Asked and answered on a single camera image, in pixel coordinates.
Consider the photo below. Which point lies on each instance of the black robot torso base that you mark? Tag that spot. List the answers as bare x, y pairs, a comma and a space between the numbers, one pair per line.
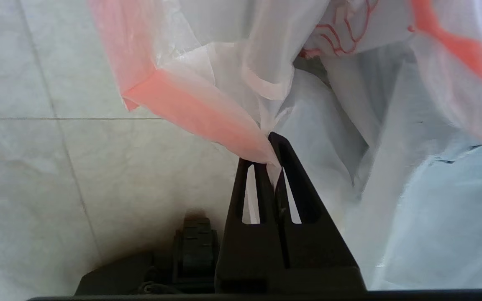
195, 251

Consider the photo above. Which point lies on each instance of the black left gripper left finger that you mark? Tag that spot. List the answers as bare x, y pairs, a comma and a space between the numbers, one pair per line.
245, 251

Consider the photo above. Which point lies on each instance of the white plastic bag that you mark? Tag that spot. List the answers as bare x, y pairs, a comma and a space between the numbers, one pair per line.
349, 104

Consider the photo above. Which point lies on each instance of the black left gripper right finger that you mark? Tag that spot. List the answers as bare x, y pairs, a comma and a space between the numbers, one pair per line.
320, 255

